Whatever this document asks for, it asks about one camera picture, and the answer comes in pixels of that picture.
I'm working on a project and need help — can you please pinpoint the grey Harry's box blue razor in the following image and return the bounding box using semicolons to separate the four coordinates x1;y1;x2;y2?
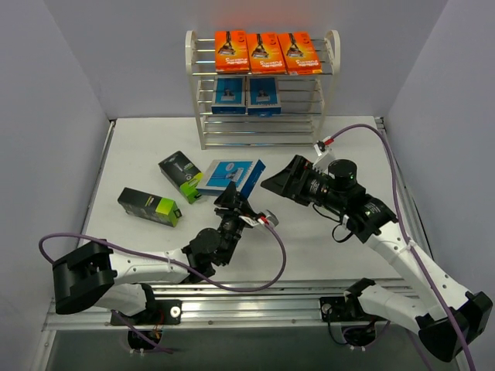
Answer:
196;159;266;198

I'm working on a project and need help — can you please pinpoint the green black Gillette Labs box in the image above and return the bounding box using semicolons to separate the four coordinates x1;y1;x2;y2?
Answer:
158;151;203;204

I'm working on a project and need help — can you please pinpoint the Harry's blade cartridge pack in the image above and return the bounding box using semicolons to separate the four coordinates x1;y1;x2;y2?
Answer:
246;77;282;117

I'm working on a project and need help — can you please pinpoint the orange Gillette Fusion5 razor box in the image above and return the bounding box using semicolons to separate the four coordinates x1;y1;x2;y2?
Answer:
277;32;323;76

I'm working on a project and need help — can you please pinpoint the small orange Gillette razor box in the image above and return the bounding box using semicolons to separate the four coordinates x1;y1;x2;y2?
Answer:
214;29;251;73

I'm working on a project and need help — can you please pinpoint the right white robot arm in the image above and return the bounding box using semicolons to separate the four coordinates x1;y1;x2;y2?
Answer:
261;155;493;362

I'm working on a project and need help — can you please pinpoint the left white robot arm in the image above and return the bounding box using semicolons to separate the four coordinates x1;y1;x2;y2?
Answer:
52;184;258;324

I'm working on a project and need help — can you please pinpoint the white chrome-bar shelf rack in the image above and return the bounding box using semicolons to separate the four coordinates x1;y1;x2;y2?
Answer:
185;30;341;149

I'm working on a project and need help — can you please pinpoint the black green Gillette Labs carton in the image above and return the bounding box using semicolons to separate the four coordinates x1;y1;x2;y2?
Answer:
118;187;183;227

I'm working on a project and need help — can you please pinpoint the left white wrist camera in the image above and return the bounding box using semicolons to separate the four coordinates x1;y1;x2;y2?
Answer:
259;209;279;228

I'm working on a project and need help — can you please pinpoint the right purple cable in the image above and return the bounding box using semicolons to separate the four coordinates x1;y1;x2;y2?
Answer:
320;124;476;371

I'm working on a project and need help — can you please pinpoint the purple cable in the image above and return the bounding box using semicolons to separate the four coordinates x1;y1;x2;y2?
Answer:
320;124;476;371
38;223;288;355

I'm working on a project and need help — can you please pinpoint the aluminium rail base frame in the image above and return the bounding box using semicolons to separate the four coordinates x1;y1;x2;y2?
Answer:
42;115;463;337

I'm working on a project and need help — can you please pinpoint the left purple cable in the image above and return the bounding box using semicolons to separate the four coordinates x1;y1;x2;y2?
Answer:
38;223;288;355

